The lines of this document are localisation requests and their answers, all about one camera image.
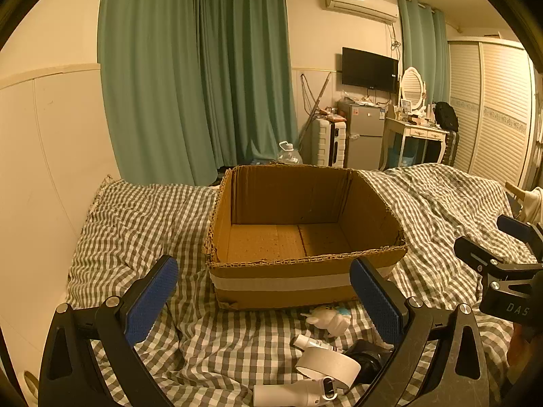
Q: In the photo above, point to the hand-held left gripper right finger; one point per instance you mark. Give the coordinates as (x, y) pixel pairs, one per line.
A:
(377, 301)

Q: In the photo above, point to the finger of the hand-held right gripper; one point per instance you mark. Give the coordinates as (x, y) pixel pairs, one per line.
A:
(475, 252)
(519, 229)

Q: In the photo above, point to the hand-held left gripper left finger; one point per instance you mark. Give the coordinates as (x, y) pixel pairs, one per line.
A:
(152, 301)

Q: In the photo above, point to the white toy figure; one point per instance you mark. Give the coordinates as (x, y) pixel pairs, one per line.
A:
(328, 320)

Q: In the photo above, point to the black round object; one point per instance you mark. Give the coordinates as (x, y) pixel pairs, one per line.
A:
(367, 358)

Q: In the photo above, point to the small white tube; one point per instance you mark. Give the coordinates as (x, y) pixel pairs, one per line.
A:
(312, 342)

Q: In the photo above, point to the white tape roll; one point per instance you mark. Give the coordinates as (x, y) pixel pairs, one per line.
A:
(322, 366)

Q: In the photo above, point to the brown cardboard box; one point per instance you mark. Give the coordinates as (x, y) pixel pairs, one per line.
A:
(275, 292)

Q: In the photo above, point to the white handheld device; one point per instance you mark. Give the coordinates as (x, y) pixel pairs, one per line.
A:
(288, 394)

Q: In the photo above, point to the person's right hand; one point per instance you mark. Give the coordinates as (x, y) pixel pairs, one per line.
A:
(519, 347)

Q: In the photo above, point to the cream cloth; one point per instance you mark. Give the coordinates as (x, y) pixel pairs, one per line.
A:
(532, 203)

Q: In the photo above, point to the checked blanket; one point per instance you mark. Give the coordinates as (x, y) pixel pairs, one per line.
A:
(148, 220)

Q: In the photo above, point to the dark suitcase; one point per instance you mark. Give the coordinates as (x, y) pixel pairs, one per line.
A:
(453, 148)

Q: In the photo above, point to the blue bin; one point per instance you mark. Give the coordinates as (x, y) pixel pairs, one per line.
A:
(403, 156)

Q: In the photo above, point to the white louvred wardrobe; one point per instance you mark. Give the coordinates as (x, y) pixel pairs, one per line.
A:
(496, 106)

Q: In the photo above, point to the black backpack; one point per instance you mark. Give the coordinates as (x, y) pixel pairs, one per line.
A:
(447, 116)

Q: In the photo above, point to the white dressing table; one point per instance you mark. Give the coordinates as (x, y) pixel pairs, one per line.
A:
(418, 131)

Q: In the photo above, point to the small grey fridge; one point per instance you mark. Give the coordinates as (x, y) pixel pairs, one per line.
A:
(365, 140)

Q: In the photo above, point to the white suitcase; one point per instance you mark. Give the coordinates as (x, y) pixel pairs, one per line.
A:
(324, 142)

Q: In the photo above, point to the large clear water bottle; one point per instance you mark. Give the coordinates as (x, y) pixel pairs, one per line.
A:
(289, 154)

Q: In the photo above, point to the white oval mirror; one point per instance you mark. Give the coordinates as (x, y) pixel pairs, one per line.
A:
(412, 87)

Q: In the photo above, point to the narrow green curtain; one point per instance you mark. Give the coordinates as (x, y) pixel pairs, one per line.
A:
(424, 46)

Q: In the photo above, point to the wide green curtain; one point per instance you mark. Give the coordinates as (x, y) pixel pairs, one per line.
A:
(148, 72)

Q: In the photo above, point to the white air conditioner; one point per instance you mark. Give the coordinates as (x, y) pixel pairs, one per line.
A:
(360, 3)

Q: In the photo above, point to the black wall television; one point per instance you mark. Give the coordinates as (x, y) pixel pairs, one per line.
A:
(369, 70)

